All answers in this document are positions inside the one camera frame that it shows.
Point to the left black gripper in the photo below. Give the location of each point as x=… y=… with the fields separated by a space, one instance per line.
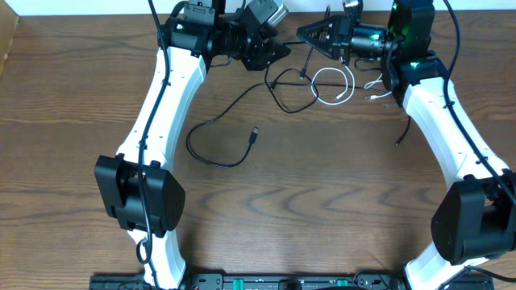
x=261 y=57

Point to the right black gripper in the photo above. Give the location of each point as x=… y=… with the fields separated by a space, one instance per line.
x=339 y=39

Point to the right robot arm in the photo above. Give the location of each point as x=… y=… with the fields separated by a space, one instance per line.
x=475 y=222

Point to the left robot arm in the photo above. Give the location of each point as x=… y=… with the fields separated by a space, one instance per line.
x=137 y=184

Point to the wooden panel at left edge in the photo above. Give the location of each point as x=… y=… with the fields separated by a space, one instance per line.
x=9 y=22

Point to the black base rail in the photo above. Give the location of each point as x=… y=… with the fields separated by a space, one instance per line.
x=211 y=281

